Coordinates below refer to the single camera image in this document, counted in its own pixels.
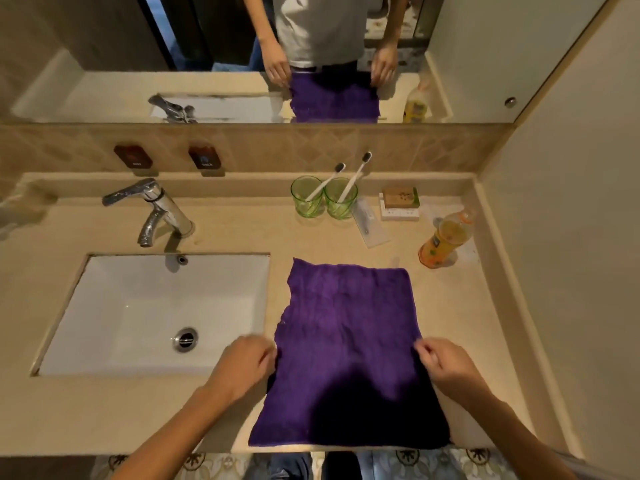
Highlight person's right hand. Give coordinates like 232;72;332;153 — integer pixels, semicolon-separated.
413;338;493;397

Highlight person's left hand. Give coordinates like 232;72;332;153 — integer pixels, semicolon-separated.
205;335;279;404

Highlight purple towel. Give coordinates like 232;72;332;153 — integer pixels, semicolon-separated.
248;258;451;449

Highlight person's right forearm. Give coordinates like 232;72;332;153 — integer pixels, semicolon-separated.
447;386;581;480

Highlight person's left forearm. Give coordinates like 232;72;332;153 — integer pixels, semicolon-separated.
111;384;235;480

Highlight chrome sink drain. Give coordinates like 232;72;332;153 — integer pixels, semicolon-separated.
172;328;199;353

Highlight blue jeans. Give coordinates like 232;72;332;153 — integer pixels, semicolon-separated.
243;451;381;480

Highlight orange juice bottle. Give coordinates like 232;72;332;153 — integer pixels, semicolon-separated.
418;208;476;269

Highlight clear plastic wrapped packet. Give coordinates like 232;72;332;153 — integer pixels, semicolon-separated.
351;197;391;249

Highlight white sink basin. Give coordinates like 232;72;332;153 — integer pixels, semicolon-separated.
31;253;271;378

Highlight brown and green soap box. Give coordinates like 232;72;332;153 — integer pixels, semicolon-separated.
381;186;421;209

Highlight green glass cup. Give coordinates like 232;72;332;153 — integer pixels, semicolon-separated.
324;177;359;220
290;176;327;218

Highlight chrome faucet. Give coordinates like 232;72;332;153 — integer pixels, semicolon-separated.
102;178;195;248

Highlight white toothbrush with dark bristles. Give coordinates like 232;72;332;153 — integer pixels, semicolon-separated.
338;152;373;203
305;163;347;202

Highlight wall mirror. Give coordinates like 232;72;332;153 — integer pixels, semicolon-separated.
0;0;613;125

